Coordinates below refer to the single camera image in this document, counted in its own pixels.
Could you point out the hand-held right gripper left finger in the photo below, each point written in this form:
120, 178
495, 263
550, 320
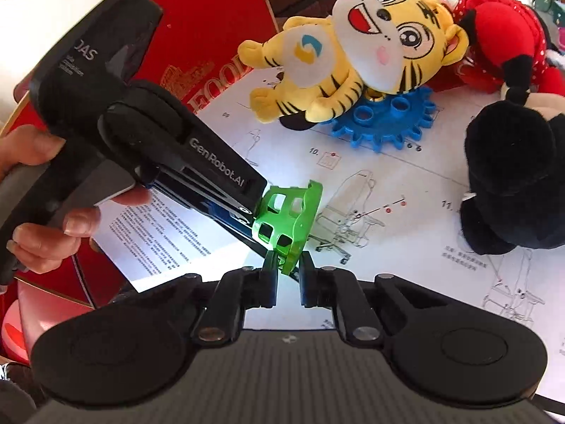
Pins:
268, 287

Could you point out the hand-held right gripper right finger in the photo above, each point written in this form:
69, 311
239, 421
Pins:
309, 287

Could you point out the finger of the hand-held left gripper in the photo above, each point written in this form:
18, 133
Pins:
207, 212
220, 172

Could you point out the green plastic toy basket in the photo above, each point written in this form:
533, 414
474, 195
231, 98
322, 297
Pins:
291, 212

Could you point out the red cardboard box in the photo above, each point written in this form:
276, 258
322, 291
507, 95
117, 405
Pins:
207, 22

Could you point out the black white mouse plush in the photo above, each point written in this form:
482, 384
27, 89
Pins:
507, 176

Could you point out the person's left hand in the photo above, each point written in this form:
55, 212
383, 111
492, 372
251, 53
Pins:
53, 243

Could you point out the white instruction sheet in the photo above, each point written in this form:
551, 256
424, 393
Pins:
397, 176

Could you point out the blue plastic gear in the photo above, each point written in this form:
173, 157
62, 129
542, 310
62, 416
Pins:
388, 123

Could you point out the pink soft toy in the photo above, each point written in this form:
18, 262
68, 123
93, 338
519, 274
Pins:
39, 318

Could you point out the yellow tiger plush toy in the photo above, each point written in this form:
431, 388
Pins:
397, 44

